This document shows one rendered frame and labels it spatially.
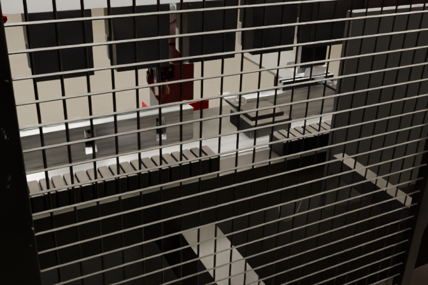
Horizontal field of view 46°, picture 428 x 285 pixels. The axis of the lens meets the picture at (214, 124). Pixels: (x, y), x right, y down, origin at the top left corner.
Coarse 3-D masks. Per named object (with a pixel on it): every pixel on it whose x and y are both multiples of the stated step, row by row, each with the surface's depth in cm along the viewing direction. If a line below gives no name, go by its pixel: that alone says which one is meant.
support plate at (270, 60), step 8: (248, 56) 180; (256, 56) 180; (264, 56) 181; (272, 56) 181; (280, 56) 181; (288, 56) 182; (256, 64) 174; (264, 64) 172; (272, 64) 172; (280, 64) 173; (272, 72) 166; (280, 72) 165; (288, 72) 166
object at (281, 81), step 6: (282, 78) 160; (288, 78) 160; (300, 78) 160; (306, 78) 161; (312, 78) 162; (282, 84) 157; (288, 84) 158; (306, 84) 162; (312, 84) 163; (318, 84) 164; (282, 90) 158
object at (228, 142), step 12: (312, 120) 135; (324, 120) 135; (192, 144) 120; (204, 144) 120; (216, 144) 120; (228, 144) 120; (240, 144) 121; (252, 144) 121; (120, 156) 113; (132, 156) 114; (144, 156) 114; (228, 156) 115; (84, 168) 108
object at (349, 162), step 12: (336, 156) 105; (336, 168) 105; (348, 168) 102; (348, 180) 102; (360, 180) 99; (372, 180) 97; (384, 180) 97; (360, 192) 100; (384, 192) 94; (384, 204) 94; (396, 204) 91; (408, 204) 90; (396, 216) 92
